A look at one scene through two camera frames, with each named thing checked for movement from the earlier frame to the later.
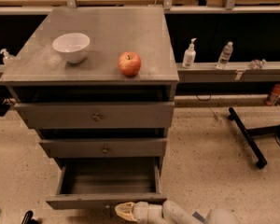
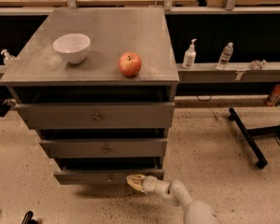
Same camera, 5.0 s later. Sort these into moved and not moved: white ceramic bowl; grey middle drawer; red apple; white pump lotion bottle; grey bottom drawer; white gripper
Moved: white gripper; grey bottom drawer
Not moved: white pump lotion bottle; red apple; grey middle drawer; white ceramic bowl
